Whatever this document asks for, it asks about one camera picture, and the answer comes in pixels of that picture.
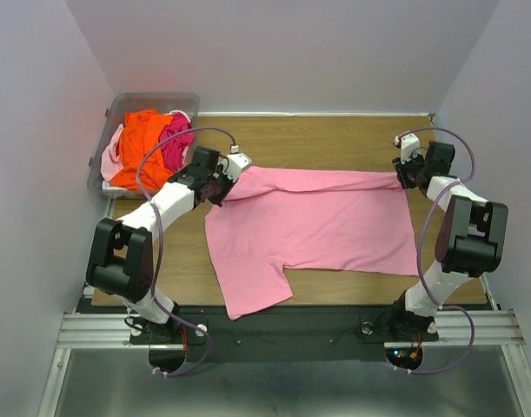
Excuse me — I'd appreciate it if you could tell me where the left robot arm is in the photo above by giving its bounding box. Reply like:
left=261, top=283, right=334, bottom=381
left=86, top=145, right=251, bottom=342

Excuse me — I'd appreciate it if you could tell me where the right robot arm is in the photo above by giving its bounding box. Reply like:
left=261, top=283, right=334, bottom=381
left=387, top=134, right=508, bottom=339

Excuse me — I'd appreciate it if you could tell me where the magenta t shirt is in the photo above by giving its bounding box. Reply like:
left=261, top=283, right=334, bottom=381
left=159, top=111, right=196, bottom=172

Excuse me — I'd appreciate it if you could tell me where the orange t shirt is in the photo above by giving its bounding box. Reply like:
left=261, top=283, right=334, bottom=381
left=110, top=109, right=172, bottom=190

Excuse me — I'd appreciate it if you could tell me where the light pink t shirt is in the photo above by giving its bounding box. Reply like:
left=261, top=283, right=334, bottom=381
left=100, top=123, right=124, bottom=182

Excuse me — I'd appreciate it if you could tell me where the clear plastic bin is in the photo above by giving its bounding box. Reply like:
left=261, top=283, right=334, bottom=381
left=87, top=92, right=200, bottom=200

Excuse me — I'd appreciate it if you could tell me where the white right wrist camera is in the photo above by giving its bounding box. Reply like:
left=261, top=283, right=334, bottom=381
left=394, top=133, right=421, bottom=163

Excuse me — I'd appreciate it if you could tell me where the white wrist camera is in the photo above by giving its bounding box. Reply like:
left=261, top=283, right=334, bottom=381
left=222, top=153, right=252, bottom=183
left=394, top=133, right=421, bottom=163

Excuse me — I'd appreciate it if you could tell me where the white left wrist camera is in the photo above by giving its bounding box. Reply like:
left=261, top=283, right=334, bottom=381
left=222, top=153, right=252, bottom=183

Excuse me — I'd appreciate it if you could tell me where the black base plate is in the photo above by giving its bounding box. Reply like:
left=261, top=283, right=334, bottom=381
left=76, top=305, right=440, bottom=364

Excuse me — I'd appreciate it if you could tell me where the aluminium frame rail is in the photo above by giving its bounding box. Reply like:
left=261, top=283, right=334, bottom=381
left=56, top=310, right=526, bottom=349

